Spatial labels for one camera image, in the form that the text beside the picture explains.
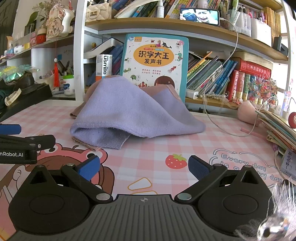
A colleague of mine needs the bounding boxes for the white wristwatch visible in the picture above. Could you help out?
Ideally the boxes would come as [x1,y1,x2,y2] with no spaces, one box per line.
[5,88,22,106]

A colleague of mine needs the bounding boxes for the holder full of pens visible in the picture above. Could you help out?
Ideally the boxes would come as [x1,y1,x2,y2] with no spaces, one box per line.
[56,60,74,77]

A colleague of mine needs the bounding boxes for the row of colourful leaning books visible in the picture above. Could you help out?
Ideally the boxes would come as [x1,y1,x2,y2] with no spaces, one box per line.
[186,52,238,98]

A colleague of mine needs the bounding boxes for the row of yellow books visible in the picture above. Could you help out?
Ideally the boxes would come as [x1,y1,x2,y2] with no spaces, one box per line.
[263,6,282,45]

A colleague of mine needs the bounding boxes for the white wooden bookshelf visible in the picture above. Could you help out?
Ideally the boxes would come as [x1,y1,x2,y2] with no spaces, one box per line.
[0,0,296,114]

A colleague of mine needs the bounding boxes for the dark green cloth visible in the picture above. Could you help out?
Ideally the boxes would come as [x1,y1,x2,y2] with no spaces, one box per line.
[0,89,10,109]

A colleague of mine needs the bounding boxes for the red round doll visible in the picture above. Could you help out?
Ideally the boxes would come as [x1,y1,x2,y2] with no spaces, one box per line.
[36,29,47,44]

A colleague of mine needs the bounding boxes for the red hanging tassel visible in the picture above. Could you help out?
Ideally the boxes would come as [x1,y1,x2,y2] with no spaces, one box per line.
[53,57,60,88]

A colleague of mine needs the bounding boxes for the grey paperback book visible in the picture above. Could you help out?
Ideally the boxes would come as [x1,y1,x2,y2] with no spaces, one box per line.
[280,148,296,181]

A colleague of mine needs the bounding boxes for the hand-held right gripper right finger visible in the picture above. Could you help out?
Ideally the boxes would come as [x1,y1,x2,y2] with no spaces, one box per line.
[174,155,262,202]

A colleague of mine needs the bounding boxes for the teal children's picture book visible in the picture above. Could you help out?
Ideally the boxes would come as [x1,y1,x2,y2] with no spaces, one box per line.
[120,34,189,103]

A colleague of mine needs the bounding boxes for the smartphone with lit screen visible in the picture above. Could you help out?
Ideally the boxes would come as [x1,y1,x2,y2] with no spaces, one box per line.
[180,8,221,25]

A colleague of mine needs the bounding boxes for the pink checked table mat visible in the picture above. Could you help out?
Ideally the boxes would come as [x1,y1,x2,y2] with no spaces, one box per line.
[0,100,296,241]

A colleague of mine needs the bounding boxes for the white and orange toothpaste box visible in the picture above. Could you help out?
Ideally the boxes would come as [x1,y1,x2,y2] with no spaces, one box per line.
[96,54,113,81]

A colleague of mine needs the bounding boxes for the row of red thick books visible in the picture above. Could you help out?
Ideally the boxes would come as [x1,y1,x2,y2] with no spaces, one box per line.
[228,58,273,103]

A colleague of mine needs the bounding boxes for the purple and pink sweater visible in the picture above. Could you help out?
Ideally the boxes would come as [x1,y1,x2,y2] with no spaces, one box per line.
[70,75,207,151]

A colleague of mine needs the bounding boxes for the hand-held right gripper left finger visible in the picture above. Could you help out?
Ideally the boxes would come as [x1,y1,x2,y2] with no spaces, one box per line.
[29,155,113,202]

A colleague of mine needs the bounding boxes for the colourful paper flower bunch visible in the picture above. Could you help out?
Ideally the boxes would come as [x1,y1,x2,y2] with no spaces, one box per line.
[246,75,278,103]

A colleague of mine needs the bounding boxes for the white lucky cat figurine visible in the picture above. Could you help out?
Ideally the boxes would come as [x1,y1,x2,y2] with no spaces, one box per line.
[46,4,75,40]

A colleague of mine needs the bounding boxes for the white jar with green lid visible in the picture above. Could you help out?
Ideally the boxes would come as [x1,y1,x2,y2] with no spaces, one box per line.
[62,75,75,96]

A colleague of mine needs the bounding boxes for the stack of thin picture books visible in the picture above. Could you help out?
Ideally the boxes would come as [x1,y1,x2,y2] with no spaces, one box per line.
[255,108,296,154]

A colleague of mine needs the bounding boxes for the white storage box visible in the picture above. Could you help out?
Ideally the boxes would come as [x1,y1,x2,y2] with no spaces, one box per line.
[251,17,272,47]

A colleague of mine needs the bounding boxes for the black side stand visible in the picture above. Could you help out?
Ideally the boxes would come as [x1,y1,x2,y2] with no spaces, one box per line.
[0,83,53,122]

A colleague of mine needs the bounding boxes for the shelf row of upright books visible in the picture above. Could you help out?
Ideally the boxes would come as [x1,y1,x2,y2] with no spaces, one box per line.
[114,0,223,19]

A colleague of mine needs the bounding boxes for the pink plush toy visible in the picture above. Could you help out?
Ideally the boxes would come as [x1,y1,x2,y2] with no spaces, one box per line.
[237,100,261,126]

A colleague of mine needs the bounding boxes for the silver tinsel ornament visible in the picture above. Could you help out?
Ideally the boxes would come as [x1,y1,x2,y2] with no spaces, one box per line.
[233,178,296,241]

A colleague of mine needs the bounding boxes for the cream quilted handbag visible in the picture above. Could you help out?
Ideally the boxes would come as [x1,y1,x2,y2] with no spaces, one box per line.
[85,0,113,23]

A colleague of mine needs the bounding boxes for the white charging cable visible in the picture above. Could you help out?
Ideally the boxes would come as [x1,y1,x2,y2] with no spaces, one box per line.
[202,18,281,138]

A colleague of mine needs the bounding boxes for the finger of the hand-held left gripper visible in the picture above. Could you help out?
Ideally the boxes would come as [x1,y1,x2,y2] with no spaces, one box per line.
[0,135,56,151]
[0,124,22,135]

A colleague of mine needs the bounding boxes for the pearl hair clip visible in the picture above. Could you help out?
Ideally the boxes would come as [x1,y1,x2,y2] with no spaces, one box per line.
[200,92,229,102]

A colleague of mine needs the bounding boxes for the iridescent wrapping film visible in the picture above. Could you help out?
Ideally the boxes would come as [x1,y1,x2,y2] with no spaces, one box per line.
[0,65,39,82]

